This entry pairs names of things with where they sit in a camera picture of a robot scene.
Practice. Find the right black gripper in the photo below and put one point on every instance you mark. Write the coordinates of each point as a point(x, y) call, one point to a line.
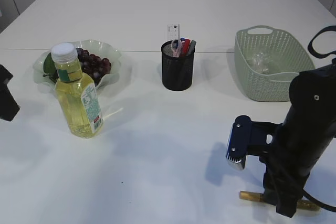
point(284, 182)

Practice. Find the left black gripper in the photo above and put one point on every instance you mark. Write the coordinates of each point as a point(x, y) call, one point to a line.
point(9, 107)

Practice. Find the gold glitter pen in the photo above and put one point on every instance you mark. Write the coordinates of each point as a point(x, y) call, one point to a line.
point(258, 197)

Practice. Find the yellow oil bottle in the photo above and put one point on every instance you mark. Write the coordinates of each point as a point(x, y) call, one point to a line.
point(76, 92)

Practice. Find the purple grape bunch with leaf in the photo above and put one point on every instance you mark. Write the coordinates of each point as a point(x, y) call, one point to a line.
point(91, 64)

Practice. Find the clear plastic sheet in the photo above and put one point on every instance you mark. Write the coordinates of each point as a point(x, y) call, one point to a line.
point(261, 63)

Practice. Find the silver glitter pen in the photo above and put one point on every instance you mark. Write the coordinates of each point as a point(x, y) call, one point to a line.
point(192, 47)

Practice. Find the pink purple scissors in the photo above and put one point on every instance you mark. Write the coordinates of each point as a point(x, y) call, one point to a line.
point(176, 46)

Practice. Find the clear plastic ruler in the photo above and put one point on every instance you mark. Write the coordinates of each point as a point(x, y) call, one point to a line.
point(173, 32)

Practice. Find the red glitter pen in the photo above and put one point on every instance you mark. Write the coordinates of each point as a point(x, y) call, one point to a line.
point(184, 49)

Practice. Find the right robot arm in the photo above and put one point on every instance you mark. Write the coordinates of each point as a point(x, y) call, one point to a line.
point(300, 140)

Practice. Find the translucent green wavy plate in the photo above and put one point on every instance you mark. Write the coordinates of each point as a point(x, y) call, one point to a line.
point(98, 48)

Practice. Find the green woven plastic basket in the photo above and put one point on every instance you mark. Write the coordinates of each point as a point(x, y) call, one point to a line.
point(288, 57)

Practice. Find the black mesh pen holder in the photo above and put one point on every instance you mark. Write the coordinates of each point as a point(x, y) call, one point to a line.
point(177, 72)

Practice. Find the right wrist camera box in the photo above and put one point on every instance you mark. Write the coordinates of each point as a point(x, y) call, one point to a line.
point(248, 137)

